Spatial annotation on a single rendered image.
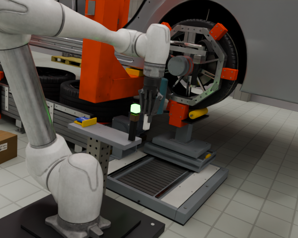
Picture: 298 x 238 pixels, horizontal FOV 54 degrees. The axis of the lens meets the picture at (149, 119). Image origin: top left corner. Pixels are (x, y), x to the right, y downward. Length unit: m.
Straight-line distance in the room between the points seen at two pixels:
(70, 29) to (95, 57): 1.13
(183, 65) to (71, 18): 1.19
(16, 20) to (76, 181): 0.53
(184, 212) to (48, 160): 0.93
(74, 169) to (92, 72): 1.13
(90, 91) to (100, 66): 0.19
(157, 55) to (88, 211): 0.64
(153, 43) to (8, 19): 0.57
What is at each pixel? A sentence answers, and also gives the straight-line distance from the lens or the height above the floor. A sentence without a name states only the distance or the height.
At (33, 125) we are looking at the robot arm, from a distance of 1.12.
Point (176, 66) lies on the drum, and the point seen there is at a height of 0.85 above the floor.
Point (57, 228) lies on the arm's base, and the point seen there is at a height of 0.33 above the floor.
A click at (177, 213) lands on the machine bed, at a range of 1.81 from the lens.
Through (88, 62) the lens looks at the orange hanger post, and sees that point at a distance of 2.09.
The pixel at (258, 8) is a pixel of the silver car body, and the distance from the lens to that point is 2.12.
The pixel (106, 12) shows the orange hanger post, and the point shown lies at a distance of 2.04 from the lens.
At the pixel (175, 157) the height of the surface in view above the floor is 0.15.
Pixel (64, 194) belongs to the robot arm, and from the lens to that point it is 1.08.
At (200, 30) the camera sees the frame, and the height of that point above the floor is 1.10.
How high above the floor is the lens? 1.05
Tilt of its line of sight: 16 degrees down
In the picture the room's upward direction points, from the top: 8 degrees clockwise
